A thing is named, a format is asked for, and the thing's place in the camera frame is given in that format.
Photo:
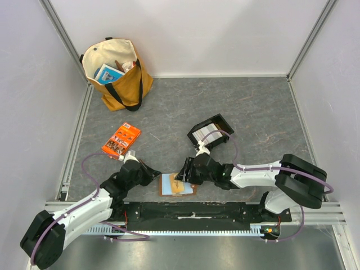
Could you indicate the white slotted cable duct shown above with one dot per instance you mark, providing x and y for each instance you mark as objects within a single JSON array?
[{"x": 110, "y": 231}]

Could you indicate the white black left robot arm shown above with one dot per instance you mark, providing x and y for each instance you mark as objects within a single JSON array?
[{"x": 50, "y": 233}]

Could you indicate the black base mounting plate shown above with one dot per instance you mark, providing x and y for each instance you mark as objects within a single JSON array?
[{"x": 247, "y": 213}]

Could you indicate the stack of white cards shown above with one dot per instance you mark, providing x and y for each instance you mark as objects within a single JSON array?
[{"x": 209, "y": 134}]

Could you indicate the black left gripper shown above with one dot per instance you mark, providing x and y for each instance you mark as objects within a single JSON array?
[{"x": 149, "y": 174}]

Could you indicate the mustard yellow tote bag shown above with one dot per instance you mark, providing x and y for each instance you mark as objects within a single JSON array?
[{"x": 129, "y": 90}]

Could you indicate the black card box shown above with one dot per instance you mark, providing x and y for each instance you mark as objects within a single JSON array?
[{"x": 220, "y": 122}]

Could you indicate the blue book in bag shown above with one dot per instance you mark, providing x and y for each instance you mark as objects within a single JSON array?
[{"x": 107, "y": 74}]

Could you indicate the tan leather card holder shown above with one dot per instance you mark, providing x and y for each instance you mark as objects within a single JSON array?
[{"x": 165, "y": 189}]

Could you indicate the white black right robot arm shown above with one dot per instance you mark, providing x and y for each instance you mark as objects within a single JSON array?
[{"x": 294, "y": 180}]

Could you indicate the white item in bag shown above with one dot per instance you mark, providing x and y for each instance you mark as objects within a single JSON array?
[{"x": 127, "y": 66}]

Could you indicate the brown item in bag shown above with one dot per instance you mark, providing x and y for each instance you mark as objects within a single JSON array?
[{"x": 119, "y": 66}]

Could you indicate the orange product box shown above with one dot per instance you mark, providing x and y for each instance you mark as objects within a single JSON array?
[{"x": 121, "y": 141}]

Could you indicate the aluminium frame rail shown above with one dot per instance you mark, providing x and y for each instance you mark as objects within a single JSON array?
[{"x": 67, "y": 171}]

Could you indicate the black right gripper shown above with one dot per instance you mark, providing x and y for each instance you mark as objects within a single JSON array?
[{"x": 186, "y": 170}]

